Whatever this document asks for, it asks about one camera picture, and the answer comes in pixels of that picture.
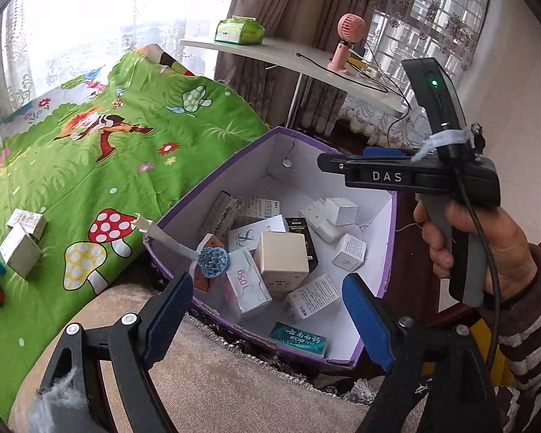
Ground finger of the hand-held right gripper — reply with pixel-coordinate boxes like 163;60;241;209
364;146;418;160
317;152;415;175

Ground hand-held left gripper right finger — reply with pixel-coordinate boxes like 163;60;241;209
341;273;502;433

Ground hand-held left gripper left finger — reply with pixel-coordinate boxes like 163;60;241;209
36;272;194;433

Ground purple cardboard box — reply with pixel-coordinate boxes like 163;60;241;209
143;126;398;367

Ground white box with barcode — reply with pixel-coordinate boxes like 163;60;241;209
281;274;342;321

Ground white plastic device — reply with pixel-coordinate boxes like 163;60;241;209
299;197;347;243

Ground small white printed box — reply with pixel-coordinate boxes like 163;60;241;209
332;233;368;268

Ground white plastic tube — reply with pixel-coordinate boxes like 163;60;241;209
134;213;200;261

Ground cellophane white box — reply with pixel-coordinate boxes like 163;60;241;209
0;224;43;279
224;248;273;319

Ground person's right forearm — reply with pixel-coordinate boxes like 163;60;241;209
480;244;541;433

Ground person's right hand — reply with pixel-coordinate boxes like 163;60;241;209
412;199;536;297

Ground orange white box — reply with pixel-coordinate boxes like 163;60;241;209
193;233;220;292

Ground white lace cover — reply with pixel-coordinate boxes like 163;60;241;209
338;97;418;147

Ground small white cube box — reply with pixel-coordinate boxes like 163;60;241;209
322;197;360;227

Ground white frayed cloth strip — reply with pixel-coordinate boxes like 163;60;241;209
27;367;93;433
412;127;473;164

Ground green toothpaste box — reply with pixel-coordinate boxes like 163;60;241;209
269;321;331;358

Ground small yellow white gadget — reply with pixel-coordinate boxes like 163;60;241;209
346;52;385;79

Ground black box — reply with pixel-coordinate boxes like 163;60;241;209
283;216;321;274

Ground white text printed box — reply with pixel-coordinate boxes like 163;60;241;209
238;196;281;227
211;191;245;241

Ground white box with logo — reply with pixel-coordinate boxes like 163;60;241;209
228;214;290;253

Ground black wristband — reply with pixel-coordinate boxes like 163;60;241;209
481;280;530;311

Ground white side table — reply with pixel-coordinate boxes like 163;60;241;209
179;36;413;129

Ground pink handheld fan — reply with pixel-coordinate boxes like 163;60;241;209
327;13;367;73

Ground brown lace window curtain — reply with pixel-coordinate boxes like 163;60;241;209
374;0;494;75

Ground green tissue pack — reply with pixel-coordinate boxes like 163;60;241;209
215;16;266;46

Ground brown patterned drape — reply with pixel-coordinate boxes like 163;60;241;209
228;0;382;138

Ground tall white printed box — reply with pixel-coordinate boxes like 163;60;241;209
6;208;48;241

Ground green cartoon printed blanket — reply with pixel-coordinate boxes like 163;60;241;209
0;43;273;422

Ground sheer white lace curtain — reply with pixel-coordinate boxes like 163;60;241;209
0;0;242;127

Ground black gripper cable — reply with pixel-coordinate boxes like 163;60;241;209
446;142;501;373

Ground black charging cable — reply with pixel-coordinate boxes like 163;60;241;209
296;52;415;145

